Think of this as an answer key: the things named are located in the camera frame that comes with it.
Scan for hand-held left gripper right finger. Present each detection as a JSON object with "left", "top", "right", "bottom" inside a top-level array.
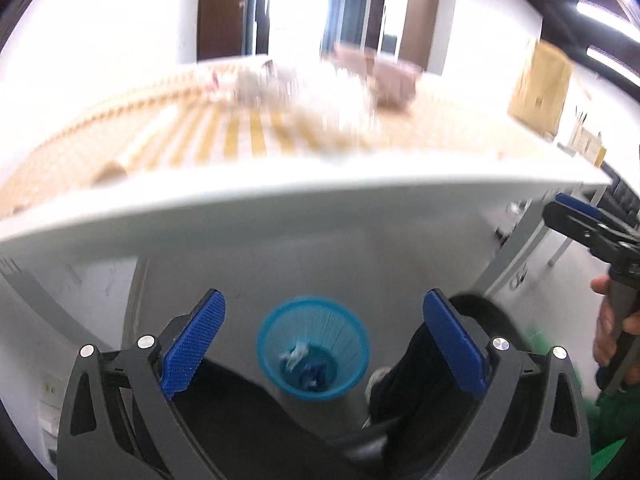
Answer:
[{"left": 422, "top": 288, "right": 593, "bottom": 480}]

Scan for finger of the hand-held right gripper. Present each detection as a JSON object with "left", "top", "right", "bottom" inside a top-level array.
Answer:
[
  {"left": 556, "top": 192, "right": 640, "bottom": 244},
  {"left": 543, "top": 201, "right": 627, "bottom": 257}
]

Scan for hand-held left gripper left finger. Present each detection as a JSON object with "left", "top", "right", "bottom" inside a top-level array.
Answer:
[{"left": 56, "top": 288, "right": 236, "bottom": 480}]

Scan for blue plastic waste basket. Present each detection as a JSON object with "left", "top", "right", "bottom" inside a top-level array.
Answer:
[{"left": 256, "top": 297, "right": 372, "bottom": 402}]

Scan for clear plastic bag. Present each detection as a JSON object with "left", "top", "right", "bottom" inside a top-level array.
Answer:
[{"left": 232, "top": 59, "right": 301, "bottom": 107}]

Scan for person's right hand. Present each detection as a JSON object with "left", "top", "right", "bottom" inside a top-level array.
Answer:
[{"left": 591, "top": 275, "right": 621, "bottom": 367}]

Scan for person's black trouser leg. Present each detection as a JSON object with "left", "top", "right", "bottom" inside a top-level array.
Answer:
[{"left": 370, "top": 295, "right": 501, "bottom": 431}]

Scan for crumpled white paper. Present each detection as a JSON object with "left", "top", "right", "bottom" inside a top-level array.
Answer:
[{"left": 280, "top": 342, "right": 311, "bottom": 371}]

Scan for large cardboard box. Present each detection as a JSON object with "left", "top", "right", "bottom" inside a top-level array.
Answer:
[{"left": 509, "top": 39, "right": 573, "bottom": 137}]

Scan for crumpled blue wrapper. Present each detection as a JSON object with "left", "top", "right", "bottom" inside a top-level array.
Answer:
[{"left": 295, "top": 360, "right": 332, "bottom": 391}]

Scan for green cloth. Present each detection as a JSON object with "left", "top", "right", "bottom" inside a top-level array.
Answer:
[{"left": 575, "top": 360, "right": 640, "bottom": 471}]

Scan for ceiling tube light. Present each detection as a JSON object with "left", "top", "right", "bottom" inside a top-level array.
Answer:
[
  {"left": 576, "top": 0, "right": 640, "bottom": 28},
  {"left": 586, "top": 45, "right": 640, "bottom": 86}
]

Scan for yellow checked tablecloth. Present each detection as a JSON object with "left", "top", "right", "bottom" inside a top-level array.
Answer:
[{"left": 0, "top": 55, "right": 591, "bottom": 221}]

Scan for brown cabinet with glass doors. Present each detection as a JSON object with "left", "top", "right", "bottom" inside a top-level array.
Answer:
[{"left": 381, "top": 0, "right": 442, "bottom": 72}]

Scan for white tissue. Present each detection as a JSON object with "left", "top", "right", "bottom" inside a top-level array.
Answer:
[{"left": 300, "top": 77, "right": 377, "bottom": 143}]

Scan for glass balcony door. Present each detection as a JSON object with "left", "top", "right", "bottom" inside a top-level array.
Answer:
[{"left": 254, "top": 0, "right": 326, "bottom": 57}]

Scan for white desk with handles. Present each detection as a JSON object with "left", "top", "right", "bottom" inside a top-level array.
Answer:
[{"left": 480, "top": 180, "right": 612, "bottom": 306}]

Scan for white wall socket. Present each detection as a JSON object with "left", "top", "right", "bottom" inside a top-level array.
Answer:
[{"left": 39, "top": 377, "right": 66, "bottom": 441}]

